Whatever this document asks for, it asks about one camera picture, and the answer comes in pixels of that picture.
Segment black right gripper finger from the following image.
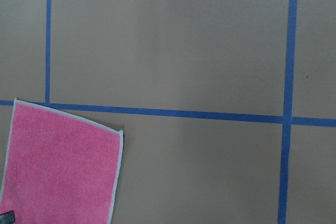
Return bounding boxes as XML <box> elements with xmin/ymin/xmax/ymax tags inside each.
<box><xmin>0</xmin><ymin>210</ymin><xmax>15</xmax><ymax>224</ymax></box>

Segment pink towel with white trim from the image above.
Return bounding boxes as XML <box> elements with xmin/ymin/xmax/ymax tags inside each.
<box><xmin>1</xmin><ymin>100</ymin><xmax>123</xmax><ymax>223</ymax></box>

